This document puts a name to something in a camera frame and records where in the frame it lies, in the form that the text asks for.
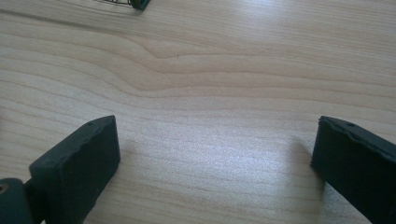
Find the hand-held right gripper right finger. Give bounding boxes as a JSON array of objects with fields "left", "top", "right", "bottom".
[{"left": 310, "top": 115, "right": 396, "bottom": 224}]

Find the black wire mesh basket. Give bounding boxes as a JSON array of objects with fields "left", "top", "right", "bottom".
[{"left": 92, "top": 0, "right": 152, "bottom": 12}]

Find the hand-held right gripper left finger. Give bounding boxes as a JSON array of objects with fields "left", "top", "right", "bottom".
[{"left": 28, "top": 114, "right": 121, "bottom": 224}]

